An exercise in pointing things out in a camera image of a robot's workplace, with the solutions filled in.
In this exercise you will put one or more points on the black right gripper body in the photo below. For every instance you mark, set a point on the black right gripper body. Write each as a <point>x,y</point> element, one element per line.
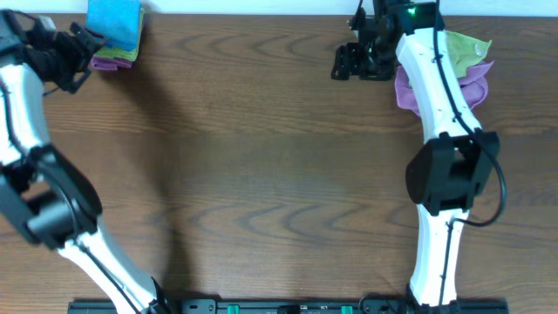
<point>377,64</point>

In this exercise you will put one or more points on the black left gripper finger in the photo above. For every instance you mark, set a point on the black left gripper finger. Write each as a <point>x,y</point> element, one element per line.
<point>75,81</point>
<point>90,41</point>

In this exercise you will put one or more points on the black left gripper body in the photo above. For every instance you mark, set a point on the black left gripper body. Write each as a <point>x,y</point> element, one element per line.
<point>70,54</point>

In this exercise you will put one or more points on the blue cloth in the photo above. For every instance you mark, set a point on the blue cloth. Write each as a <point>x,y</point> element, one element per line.
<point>118,20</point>

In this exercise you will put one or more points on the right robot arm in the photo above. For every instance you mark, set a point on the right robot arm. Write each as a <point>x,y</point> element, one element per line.
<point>455,179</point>

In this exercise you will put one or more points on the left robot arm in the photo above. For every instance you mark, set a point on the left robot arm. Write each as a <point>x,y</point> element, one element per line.
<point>43,195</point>

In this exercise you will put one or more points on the folded purple cloth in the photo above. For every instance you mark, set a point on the folded purple cloth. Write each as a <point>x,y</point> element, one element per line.
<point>110,64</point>

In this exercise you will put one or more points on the folded green cloth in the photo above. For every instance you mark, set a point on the folded green cloth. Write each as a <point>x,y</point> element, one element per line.
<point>116,51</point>

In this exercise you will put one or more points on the crumpled green cloth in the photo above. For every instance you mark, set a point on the crumpled green cloth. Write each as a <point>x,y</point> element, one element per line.
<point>465,51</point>

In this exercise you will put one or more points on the crumpled purple cloth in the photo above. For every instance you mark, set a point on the crumpled purple cloth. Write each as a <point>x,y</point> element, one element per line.
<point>474,87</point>

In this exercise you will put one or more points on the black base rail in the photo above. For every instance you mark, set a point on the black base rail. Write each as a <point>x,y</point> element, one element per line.
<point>287,306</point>

